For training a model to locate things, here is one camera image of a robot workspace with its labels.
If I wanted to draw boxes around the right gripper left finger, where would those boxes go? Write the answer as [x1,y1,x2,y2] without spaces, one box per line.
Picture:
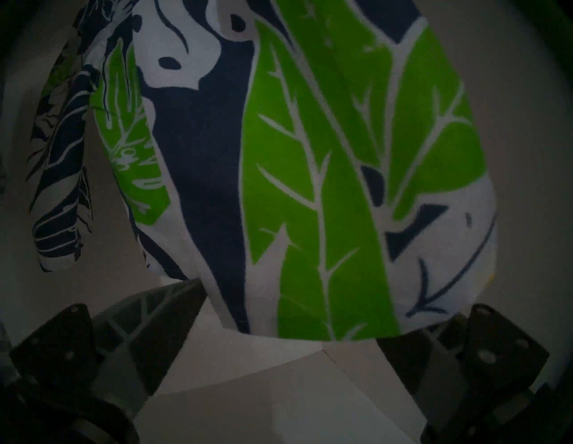
[9,277,209,417]

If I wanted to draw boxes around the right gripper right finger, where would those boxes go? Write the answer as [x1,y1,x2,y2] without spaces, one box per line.
[376,303,550,437]

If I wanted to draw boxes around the tropical leaf print shorts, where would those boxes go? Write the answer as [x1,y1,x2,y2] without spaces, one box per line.
[29,0,498,341]

